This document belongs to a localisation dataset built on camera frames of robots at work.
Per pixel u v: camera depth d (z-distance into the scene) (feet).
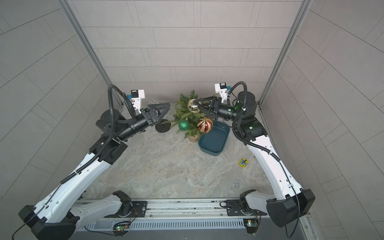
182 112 2.38
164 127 3.35
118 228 2.11
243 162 2.79
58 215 1.22
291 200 1.19
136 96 1.70
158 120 1.62
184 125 2.19
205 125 2.18
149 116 1.59
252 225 2.22
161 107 1.70
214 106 1.69
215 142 3.01
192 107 1.86
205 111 1.71
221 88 1.86
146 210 2.34
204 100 1.78
